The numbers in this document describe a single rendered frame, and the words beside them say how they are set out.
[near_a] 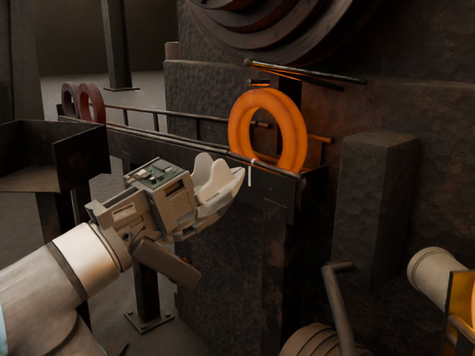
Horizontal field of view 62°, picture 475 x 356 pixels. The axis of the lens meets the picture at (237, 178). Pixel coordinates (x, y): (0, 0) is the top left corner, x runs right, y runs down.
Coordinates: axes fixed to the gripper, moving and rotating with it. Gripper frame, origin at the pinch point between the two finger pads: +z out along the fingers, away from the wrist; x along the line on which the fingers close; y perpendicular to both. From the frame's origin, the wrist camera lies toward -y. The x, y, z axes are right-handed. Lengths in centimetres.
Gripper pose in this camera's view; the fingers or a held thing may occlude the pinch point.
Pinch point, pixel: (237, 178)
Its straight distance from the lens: 56.0
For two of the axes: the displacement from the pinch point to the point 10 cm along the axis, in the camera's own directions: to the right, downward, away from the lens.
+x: -6.4, -2.7, 7.1
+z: 7.3, -4.8, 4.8
